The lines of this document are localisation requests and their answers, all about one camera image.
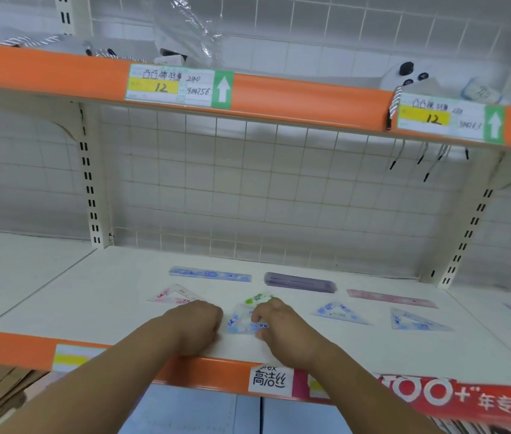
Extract person's left hand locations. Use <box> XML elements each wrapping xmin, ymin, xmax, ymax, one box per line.
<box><xmin>161</xmin><ymin>300</ymin><xmax>224</xmax><ymax>357</ymax></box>

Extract person's right hand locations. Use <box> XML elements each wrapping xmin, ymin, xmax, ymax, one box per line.
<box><xmin>250</xmin><ymin>298</ymin><xmax>327</xmax><ymax>371</ymax></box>

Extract clear blue-print triangle ruler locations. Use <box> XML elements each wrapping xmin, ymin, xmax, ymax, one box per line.
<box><xmin>225</xmin><ymin>304</ymin><xmax>271</xmax><ymax>336</ymax></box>

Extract person's left forearm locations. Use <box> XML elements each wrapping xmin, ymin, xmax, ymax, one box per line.
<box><xmin>0</xmin><ymin>314</ymin><xmax>193</xmax><ymax>434</ymax></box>

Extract person's right forearm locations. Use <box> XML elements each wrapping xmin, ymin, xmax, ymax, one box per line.
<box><xmin>289</xmin><ymin>341</ymin><xmax>447</xmax><ymax>434</ymax></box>

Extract green-print triangle ruler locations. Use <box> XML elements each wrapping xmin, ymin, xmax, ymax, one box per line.
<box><xmin>243</xmin><ymin>292</ymin><xmax>277</xmax><ymax>309</ymax></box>

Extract pink-print triangle ruler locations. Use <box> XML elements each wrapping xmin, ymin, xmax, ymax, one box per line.
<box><xmin>147</xmin><ymin>284</ymin><xmax>207</xmax><ymax>306</ymax></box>

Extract blue-print straight ruler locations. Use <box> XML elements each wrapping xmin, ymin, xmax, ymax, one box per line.
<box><xmin>169</xmin><ymin>266</ymin><xmax>252</xmax><ymax>284</ymax></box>

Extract white label black characters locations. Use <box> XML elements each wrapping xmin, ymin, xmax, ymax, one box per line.
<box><xmin>248</xmin><ymin>363</ymin><xmax>295</xmax><ymax>398</ymax></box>

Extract stack of purple straight rulers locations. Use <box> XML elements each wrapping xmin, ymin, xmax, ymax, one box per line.
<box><xmin>264</xmin><ymin>272</ymin><xmax>338</xmax><ymax>294</ymax></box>

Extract pink yellow shelf label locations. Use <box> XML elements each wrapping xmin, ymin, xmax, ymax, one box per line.
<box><xmin>293</xmin><ymin>369</ymin><xmax>334</xmax><ymax>401</ymax></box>

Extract orange-edged metal shelf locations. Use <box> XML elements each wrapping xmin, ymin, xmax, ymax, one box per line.
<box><xmin>0</xmin><ymin>245</ymin><xmax>511</xmax><ymax>423</ymax></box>
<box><xmin>0</xmin><ymin>40</ymin><xmax>511</xmax><ymax>154</ymax></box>

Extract pink-print straight ruler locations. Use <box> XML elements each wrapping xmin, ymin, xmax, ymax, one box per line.
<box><xmin>346</xmin><ymin>288</ymin><xmax>439</xmax><ymax>310</ymax></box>

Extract white yellow shelf label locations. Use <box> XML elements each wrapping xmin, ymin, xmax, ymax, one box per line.
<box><xmin>51</xmin><ymin>344</ymin><xmax>108</xmax><ymax>374</ymax></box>

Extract cream slotted shelf upright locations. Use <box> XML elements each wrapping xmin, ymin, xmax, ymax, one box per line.
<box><xmin>422</xmin><ymin>31</ymin><xmax>511</xmax><ymax>290</ymax></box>
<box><xmin>53</xmin><ymin>0</ymin><xmax>114</xmax><ymax>250</ymax></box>

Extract red white-print banner strip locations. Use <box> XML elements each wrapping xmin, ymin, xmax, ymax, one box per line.
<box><xmin>374</xmin><ymin>373</ymin><xmax>511</xmax><ymax>426</ymax></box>

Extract white price label green arrow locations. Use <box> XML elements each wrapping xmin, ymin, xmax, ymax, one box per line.
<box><xmin>397</xmin><ymin>93</ymin><xmax>506</xmax><ymax>145</ymax></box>
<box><xmin>124</xmin><ymin>63</ymin><xmax>235</xmax><ymax>110</ymax></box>

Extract white pouch black buttons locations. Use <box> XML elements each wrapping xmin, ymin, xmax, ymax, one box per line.
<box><xmin>379</xmin><ymin>60</ymin><xmax>442</xmax><ymax>93</ymax></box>

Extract clear plastic bag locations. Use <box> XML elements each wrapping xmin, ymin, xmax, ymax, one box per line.
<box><xmin>153</xmin><ymin>0</ymin><xmax>225</xmax><ymax>66</ymax></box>

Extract small pale blue packet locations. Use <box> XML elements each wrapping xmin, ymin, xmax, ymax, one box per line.
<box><xmin>460</xmin><ymin>77</ymin><xmax>506</xmax><ymax>105</ymax></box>

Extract white wire mesh back panel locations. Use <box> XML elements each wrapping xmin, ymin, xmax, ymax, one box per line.
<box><xmin>88</xmin><ymin>0</ymin><xmax>511</xmax><ymax>278</ymax></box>

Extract black-tipped hanging cord ends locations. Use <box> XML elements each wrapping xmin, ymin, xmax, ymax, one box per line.
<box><xmin>388</xmin><ymin>140</ymin><xmax>472</xmax><ymax>182</ymax></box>

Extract white black braided cord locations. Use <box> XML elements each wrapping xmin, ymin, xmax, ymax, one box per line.
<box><xmin>0</xmin><ymin>34</ymin><xmax>75</xmax><ymax>49</ymax></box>
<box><xmin>386</xmin><ymin>86</ymin><xmax>404</xmax><ymax>131</ymax></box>

